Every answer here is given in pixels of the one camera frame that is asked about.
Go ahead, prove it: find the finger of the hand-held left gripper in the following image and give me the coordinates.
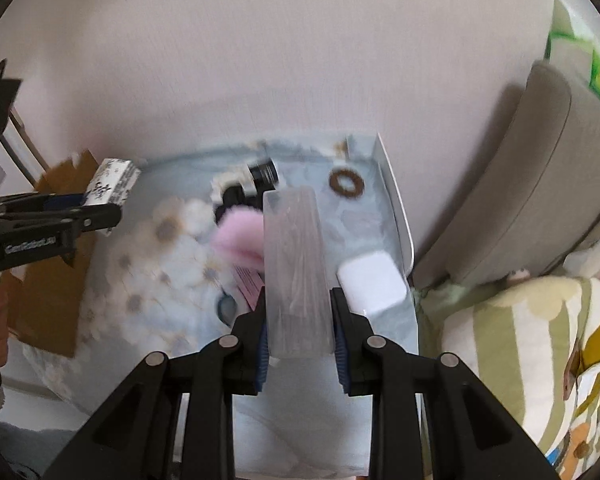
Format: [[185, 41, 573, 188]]
[[0, 191, 88, 214], [0, 204, 123, 239]]

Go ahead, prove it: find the light blue floral blanket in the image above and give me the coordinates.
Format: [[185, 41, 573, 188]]
[[0, 132, 422, 476]]

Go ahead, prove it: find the white flat board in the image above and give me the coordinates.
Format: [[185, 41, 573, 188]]
[[372, 132, 417, 274]]

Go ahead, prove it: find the brown cardboard box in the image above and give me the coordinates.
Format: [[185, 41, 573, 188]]
[[7, 150, 104, 359]]

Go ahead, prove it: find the brown ring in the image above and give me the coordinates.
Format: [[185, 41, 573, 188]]
[[328, 167, 365, 197]]

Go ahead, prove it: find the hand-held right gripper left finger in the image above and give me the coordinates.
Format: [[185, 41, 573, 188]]
[[42, 290, 270, 480]]

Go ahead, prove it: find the black cylindrical container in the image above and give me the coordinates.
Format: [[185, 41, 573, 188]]
[[247, 157, 280, 194]]

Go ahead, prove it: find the green white box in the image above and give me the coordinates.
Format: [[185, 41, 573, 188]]
[[545, 0, 600, 117]]

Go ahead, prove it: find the pink packet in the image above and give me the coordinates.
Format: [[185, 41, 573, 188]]
[[232, 265, 266, 312]]

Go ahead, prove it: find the white square case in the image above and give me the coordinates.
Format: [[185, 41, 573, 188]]
[[336, 250, 410, 317]]

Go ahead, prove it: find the white plastic packet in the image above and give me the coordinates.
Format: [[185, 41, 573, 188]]
[[564, 239, 600, 279]]

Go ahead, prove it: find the grey cushion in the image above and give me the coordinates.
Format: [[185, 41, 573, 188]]
[[412, 61, 600, 289]]

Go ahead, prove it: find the white rack frame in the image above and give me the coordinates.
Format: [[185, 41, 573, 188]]
[[0, 45, 48, 192]]

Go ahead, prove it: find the white patterned small box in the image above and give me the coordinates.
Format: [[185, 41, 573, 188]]
[[82, 157, 142, 209]]

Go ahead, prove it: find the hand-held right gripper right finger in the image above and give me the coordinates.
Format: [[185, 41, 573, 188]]
[[330, 287, 561, 480]]

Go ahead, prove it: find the clear plastic case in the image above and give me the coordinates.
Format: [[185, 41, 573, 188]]
[[262, 186, 337, 359]]

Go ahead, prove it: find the dark object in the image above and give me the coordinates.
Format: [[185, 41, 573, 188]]
[[213, 182, 262, 222]]

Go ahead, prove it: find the green striped floral cushion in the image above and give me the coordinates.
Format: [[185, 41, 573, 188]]
[[415, 275, 600, 480]]

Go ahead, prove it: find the pink fluffy sock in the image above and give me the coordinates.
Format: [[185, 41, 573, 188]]
[[211, 210, 267, 272]]

